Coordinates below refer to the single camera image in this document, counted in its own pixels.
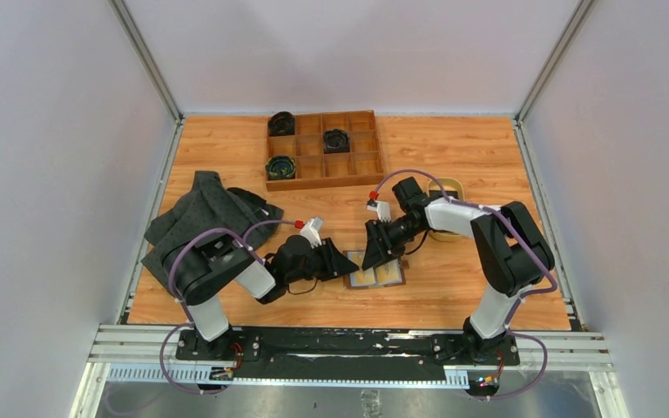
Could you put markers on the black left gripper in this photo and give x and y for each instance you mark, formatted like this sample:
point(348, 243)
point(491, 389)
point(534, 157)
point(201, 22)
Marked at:
point(334, 264)

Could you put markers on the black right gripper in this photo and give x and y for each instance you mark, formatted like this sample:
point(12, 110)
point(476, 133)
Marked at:
point(379, 251)

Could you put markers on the brown leather card holder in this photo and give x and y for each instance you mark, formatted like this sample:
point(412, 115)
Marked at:
point(347, 284)

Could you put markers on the yellow oval card tray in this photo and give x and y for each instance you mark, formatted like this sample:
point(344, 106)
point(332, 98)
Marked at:
point(455, 190)

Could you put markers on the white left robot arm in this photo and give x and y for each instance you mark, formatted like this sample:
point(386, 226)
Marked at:
point(199, 275)

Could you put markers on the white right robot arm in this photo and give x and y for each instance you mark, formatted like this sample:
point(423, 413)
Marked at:
point(513, 254)

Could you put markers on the wooden compartment tray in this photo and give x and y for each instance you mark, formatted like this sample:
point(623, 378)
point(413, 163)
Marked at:
point(322, 150)

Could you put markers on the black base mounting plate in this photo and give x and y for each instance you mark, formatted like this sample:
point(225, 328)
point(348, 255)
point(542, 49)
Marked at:
point(344, 354)

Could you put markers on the black-green coiled belt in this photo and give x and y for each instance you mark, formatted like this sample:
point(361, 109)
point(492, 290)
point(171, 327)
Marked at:
point(280, 167)

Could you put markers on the black coiled belt middle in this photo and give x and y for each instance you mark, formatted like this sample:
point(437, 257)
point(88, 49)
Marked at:
point(335, 141)

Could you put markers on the dark grey dotted cloth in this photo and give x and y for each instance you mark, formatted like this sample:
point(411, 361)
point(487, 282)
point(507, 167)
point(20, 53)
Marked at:
point(209, 204)

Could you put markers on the black coiled belt top-left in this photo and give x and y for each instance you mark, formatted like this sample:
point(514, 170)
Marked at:
point(281, 124)

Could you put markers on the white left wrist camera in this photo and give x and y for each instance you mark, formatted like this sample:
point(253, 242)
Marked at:
point(311, 231)

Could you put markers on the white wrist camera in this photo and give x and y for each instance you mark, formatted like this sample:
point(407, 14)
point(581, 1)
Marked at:
point(380, 208)
point(311, 231)

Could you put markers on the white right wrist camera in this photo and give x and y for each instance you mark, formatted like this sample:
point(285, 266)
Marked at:
point(380, 208)

